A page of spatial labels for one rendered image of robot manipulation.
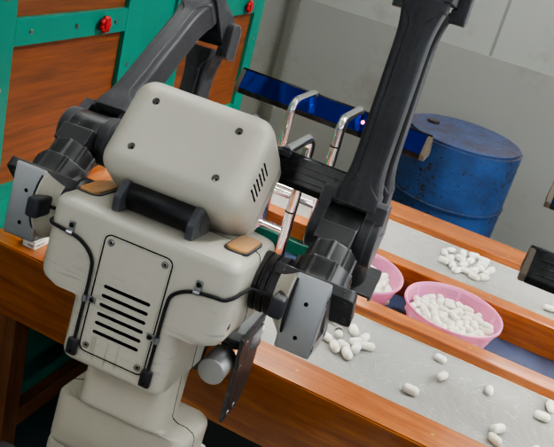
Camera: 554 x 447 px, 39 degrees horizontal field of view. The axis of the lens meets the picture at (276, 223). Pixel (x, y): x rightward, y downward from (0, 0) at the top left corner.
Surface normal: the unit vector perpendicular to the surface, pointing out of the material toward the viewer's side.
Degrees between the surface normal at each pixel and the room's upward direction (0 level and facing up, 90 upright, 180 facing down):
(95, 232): 82
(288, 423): 90
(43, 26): 90
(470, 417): 0
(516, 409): 0
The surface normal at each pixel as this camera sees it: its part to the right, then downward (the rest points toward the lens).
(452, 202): -0.14, 0.38
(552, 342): -0.40, 0.29
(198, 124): -0.08, -0.36
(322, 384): 0.24, -0.88
